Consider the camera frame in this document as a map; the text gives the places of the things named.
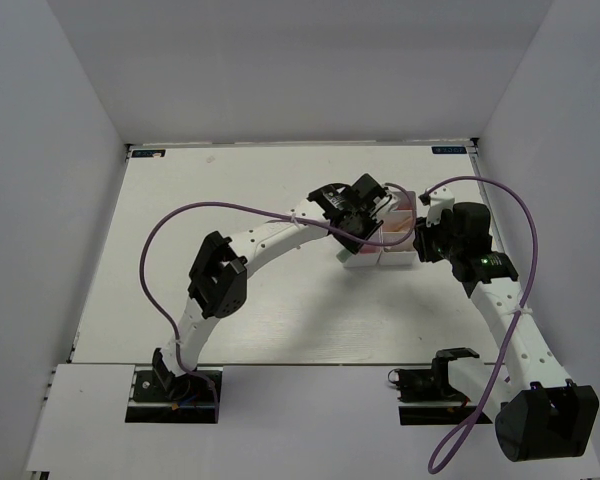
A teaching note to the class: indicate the blue table label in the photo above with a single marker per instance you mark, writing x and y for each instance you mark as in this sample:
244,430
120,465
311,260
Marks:
148,153
449,150

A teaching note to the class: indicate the green correction tape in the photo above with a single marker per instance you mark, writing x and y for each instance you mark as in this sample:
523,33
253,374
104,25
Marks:
344,255

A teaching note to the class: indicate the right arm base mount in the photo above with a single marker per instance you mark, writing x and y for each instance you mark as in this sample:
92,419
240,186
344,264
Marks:
423,403

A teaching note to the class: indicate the right blue table label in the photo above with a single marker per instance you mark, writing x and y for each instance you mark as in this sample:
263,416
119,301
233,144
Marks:
449,150

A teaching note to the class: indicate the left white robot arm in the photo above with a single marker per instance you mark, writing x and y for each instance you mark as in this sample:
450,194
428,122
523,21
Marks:
219,275

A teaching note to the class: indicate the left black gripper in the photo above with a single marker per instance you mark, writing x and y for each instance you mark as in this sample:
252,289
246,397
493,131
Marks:
373,224

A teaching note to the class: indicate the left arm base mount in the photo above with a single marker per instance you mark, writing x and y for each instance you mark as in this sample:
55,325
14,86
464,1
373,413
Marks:
148,403

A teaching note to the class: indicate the left white divided container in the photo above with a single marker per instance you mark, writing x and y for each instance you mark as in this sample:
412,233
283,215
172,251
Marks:
367,256

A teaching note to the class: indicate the right white divided container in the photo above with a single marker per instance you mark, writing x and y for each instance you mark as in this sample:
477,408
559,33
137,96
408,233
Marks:
401,255

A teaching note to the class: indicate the orange pen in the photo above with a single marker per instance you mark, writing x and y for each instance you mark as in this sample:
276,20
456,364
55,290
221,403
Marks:
398,225

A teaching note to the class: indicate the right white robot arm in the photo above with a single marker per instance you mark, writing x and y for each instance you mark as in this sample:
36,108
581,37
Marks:
537,410

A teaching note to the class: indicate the left blue table label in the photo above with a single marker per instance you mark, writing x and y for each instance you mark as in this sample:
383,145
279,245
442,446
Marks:
148,153

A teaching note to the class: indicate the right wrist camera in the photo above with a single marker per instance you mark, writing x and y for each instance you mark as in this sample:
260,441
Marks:
437,200

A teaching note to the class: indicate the white divided container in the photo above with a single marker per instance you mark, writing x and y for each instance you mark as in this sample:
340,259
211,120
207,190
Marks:
401,255
367,256

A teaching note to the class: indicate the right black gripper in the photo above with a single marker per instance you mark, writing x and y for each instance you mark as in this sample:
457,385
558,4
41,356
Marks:
424,233

